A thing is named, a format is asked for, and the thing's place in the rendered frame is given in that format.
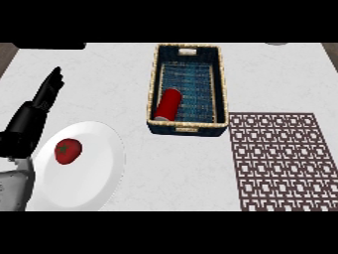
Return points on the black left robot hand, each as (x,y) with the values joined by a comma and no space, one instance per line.
(24,124)

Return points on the red can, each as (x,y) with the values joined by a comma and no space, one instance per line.
(169,104)

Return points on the dark blue wicker basket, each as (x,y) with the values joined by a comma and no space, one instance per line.
(188,89)

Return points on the brown patterned placemat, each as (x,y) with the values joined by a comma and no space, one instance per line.
(286,162)

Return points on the red tomato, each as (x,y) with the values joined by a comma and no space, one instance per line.
(69,151)

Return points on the white round plate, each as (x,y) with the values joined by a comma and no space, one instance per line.
(86,172)

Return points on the black flat appliance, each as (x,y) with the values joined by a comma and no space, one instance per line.
(50,45)

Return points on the grey round object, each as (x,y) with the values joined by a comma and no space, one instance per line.
(277,43)

